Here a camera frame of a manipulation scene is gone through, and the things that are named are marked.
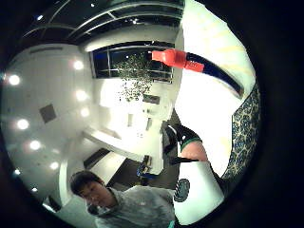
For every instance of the white cup with dark logo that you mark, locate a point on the white cup with dark logo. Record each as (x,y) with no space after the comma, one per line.
(202,193)

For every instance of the blue chair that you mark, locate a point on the blue chair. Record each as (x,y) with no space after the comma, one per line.
(144,170)

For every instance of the blue patterned cloth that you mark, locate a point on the blue patterned cloth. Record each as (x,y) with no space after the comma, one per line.
(245,133)

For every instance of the white counter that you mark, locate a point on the white counter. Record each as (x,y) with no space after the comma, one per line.
(110,141)

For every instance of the the person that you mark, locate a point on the the person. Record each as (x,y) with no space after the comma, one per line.
(136,205)

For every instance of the leafy green plant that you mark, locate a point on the leafy green plant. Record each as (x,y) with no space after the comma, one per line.
(134,77)

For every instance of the dark square ceiling panel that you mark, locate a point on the dark square ceiling panel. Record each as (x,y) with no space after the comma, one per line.
(47,113)

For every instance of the group of ceiling spot lamps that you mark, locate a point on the group of ceiling spot lamps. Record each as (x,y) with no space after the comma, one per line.
(22,124)

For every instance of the dark window with frame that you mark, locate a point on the dark window with frame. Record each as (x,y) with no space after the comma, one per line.
(104,61)

